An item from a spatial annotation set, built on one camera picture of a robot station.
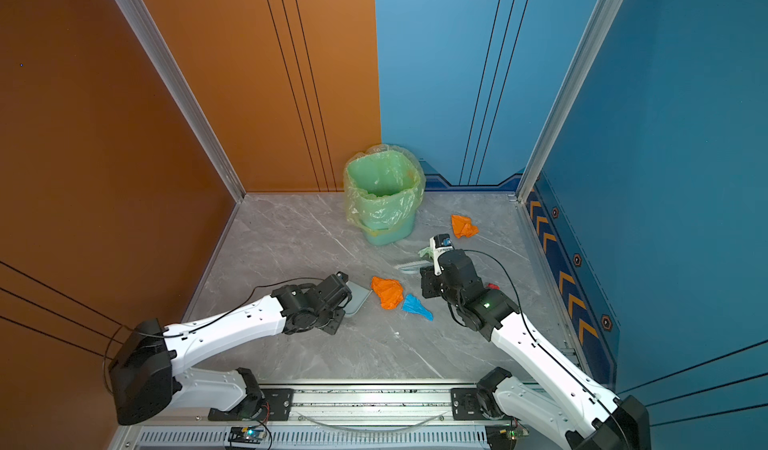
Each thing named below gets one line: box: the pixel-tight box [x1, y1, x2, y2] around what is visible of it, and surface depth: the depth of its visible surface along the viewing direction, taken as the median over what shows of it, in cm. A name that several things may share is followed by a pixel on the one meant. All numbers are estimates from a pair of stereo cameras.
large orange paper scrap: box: [370, 276, 404, 310], surface depth 93 cm
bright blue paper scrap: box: [402, 294, 434, 321], surface depth 91 cm
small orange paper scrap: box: [451, 214, 480, 239], surface depth 111 cm
